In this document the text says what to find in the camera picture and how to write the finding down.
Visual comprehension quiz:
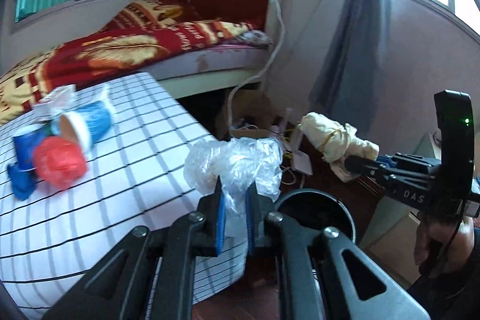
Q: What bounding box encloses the dark blue crumpled wrapper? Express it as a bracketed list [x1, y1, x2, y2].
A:
[7, 163, 37, 201]

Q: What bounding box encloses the brown cardboard box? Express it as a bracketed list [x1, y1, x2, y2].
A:
[225, 91, 286, 139]

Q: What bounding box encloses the white pink carton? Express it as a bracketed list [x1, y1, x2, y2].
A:
[33, 85, 76, 120]

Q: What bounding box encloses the dark wooden nightstand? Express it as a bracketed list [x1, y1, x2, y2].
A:
[281, 133, 383, 242]

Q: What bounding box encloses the person's right hand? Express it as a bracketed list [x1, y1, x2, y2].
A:
[418, 215, 478, 268]

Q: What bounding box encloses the white router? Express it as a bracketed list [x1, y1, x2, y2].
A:
[290, 151, 314, 175]

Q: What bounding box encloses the large blue paper cup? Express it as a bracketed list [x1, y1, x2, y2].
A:
[59, 100, 113, 152]

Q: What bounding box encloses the red crumpled plastic bag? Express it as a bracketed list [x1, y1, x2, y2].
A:
[33, 137, 89, 189]

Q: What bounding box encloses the beige paper bundle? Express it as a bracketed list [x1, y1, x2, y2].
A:
[300, 112, 380, 162]

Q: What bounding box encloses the white cable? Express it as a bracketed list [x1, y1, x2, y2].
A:
[225, 0, 286, 131]

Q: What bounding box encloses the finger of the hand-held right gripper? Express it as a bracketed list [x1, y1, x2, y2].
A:
[344, 153, 436, 179]
[375, 172, 432, 210]

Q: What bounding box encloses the bed mattress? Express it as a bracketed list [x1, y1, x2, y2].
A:
[150, 42, 274, 99]

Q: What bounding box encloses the clear plastic bag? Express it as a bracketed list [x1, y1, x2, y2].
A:
[184, 137, 284, 216]

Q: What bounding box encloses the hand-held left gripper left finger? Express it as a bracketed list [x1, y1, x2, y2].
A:
[41, 178, 227, 320]

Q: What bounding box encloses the black trash bin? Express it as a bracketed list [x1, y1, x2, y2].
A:
[275, 188, 357, 244]

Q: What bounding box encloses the small blue paper cup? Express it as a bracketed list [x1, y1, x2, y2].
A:
[13, 124, 47, 171]

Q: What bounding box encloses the red yellow printed blanket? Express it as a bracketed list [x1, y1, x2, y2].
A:
[0, 0, 272, 126]

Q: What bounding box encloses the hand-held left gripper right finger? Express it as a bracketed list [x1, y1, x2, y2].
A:
[244, 183, 432, 320]

